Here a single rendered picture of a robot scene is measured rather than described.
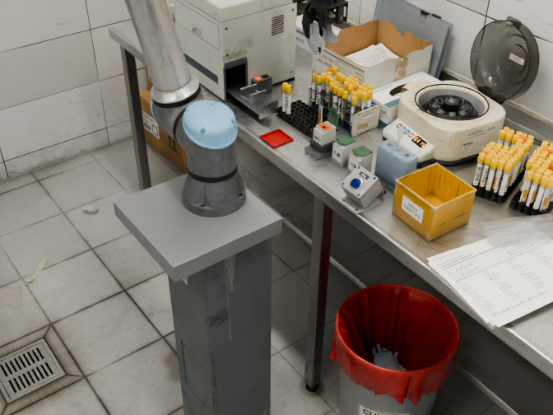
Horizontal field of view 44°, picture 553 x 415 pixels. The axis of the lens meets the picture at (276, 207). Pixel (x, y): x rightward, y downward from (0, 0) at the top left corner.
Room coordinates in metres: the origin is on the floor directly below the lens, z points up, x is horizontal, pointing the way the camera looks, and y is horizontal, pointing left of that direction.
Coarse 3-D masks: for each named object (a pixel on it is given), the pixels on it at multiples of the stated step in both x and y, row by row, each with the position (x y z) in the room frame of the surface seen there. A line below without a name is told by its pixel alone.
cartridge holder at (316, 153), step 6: (312, 138) 1.59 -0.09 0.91; (312, 144) 1.58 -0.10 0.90; (318, 144) 1.56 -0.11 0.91; (324, 144) 1.56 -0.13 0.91; (330, 144) 1.57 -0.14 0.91; (306, 150) 1.58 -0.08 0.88; (312, 150) 1.57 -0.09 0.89; (318, 150) 1.56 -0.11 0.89; (324, 150) 1.56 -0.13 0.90; (330, 150) 1.57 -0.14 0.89; (318, 156) 1.54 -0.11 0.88
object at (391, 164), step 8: (384, 144) 1.47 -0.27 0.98; (392, 144) 1.47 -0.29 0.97; (384, 152) 1.45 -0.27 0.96; (392, 152) 1.43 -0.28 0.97; (400, 152) 1.43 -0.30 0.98; (408, 152) 1.43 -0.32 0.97; (376, 160) 1.47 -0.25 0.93; (384, 160) 1.44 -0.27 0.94; (392, 160) 1.43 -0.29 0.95; (400, 160) 1.41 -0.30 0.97; (408, 160) 1.40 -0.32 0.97; (416, 160) 1.41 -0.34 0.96; (376, 168) 1.46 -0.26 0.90; (384, 168) 1.44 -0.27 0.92; (392, 168) 1.42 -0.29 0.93; (400, 168) 1.40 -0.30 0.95; (408, 168) 1.40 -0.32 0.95; (384, 176) 1.44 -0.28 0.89; (392, 176) 1.42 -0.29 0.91; (400, 176) 1.40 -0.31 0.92; (384, 184) 1.42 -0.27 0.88; (392, 184) 1.42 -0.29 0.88; (392, 192) 1.40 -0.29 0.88
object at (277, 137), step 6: (270, 132) 1.67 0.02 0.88; (276, 132) 1.68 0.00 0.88; (282, 132) 1.67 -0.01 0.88; (264, 138) 1.63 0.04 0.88; (270, 138) 1.64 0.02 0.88; (276, 138) 1.64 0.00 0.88; (282, 138) 1.64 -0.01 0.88; (288, 138) 1.64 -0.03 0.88; (270, 144) 1.61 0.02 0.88; (276, 144) 1.60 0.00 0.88; (282, 144) 1.61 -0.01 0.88
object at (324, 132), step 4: (320, 124) 1.60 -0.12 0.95; (324, 124) 1.60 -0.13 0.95; (328, 124) 1.60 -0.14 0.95; (316, 128) 1.59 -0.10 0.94; (320, 128) 1.58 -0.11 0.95; (324, 128) 1.57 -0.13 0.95; (328, 128) 1.57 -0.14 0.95; (332, 128) 1.58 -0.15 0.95; (316, 132) 1.58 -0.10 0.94; (320, 132) 1.57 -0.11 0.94; (324, 132) 1.56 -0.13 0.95; (328, 132) 1.57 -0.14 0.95; (332, 132) 1.58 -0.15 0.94; (316, 136) 1.58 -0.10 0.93; (320, 136) 1.56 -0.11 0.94; (324, 136) 1.56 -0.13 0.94; (328, 136) 1.57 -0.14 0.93; (332, 136) 1.58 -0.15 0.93; (316, 140) 1.58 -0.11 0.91; (320, 140) 1.56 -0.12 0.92; (324, 140) 1.56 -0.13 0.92; (328, 140) 1.57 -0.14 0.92; (332, 140) 1.58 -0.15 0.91
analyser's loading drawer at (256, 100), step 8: (232, 88) 1.86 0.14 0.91; (240, 88) 1.80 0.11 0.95; (248, 88) 1.82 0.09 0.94; (256, 88) 1.83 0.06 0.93; (240, 96) 1.80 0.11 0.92; (248, 96) 1.81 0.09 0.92; (256, 96) 1.78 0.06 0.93; (264, 96) 1.79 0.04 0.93; (248, 104) 1.77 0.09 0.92; (256, 104) 1.77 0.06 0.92; (264, 104) 1.73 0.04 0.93; (272, 104) 1.74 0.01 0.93; (256, 112) 1.73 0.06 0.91; (264, 112) 1.73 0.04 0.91; (272, 112) 1.74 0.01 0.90
